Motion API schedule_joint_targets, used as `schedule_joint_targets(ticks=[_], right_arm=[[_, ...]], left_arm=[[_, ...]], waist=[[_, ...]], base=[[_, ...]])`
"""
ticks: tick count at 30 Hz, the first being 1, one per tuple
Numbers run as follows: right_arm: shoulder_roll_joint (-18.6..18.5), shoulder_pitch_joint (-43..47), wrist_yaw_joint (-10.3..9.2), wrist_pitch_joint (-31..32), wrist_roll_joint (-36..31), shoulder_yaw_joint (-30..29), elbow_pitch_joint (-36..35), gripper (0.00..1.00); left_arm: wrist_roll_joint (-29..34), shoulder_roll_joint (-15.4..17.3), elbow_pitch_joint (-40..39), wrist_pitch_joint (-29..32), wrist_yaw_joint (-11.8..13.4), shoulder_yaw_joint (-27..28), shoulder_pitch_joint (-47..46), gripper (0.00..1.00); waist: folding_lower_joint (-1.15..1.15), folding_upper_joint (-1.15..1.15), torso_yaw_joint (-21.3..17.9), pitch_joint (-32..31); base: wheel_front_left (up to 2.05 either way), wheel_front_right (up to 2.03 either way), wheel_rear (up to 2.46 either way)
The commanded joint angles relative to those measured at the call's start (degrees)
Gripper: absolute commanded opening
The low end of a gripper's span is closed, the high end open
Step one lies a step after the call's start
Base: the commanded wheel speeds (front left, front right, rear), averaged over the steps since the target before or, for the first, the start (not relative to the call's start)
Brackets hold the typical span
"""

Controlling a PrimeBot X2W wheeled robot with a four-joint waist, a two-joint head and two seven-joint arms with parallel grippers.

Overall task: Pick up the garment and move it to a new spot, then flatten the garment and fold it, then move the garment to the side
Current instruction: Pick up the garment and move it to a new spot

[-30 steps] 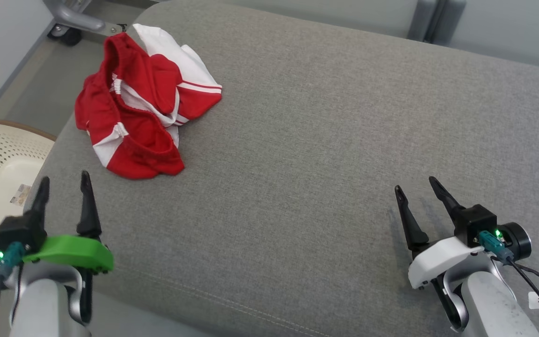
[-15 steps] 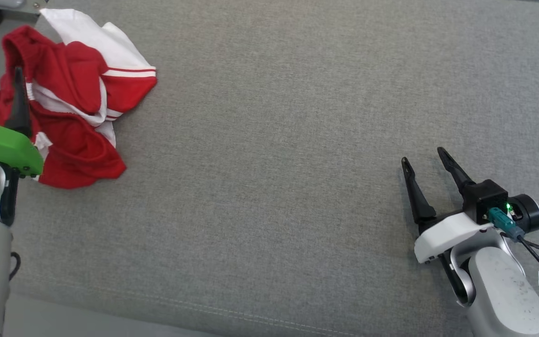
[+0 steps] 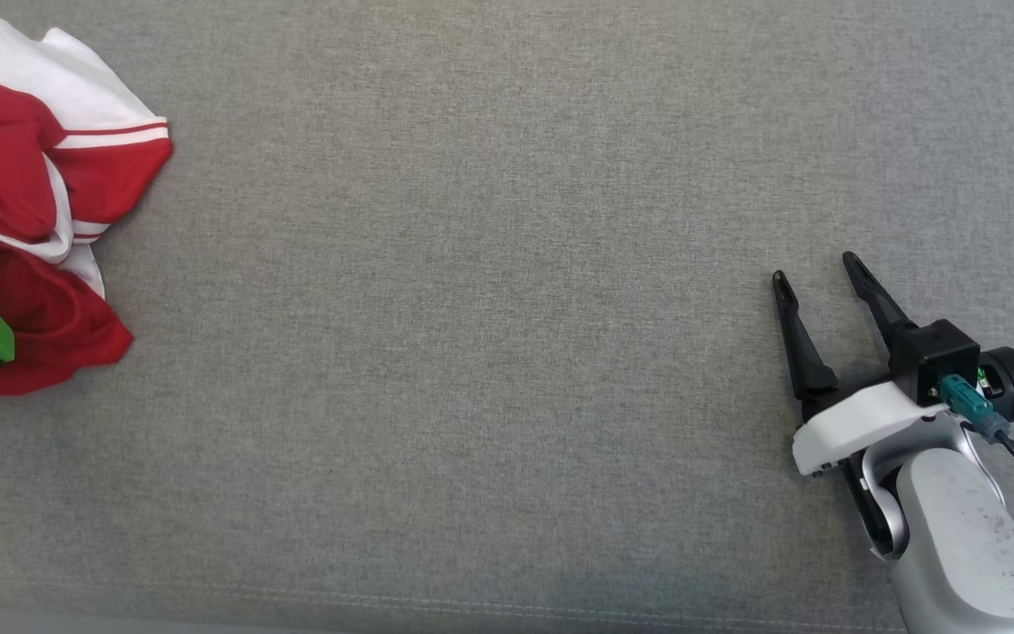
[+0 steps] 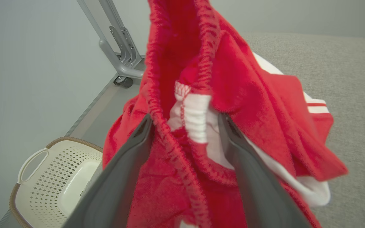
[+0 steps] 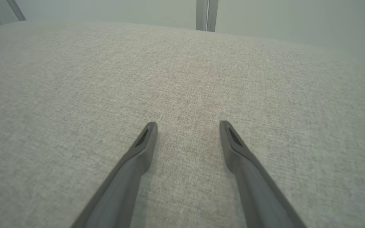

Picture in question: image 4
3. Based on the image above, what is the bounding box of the red white basketball jersey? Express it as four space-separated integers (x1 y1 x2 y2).
253 52 334 143

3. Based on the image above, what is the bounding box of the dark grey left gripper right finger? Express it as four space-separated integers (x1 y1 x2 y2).
218 113 311 228

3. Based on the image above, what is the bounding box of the grey metal wheeled stand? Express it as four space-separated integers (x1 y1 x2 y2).
76 0 145 79

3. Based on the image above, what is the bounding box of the red shorts white stripe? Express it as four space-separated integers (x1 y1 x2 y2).
102 0 349 228

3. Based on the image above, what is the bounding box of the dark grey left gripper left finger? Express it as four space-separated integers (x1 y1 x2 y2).
63 115 154 228

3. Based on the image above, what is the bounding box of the black caster wheel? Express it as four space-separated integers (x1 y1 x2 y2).
114 76 134 89

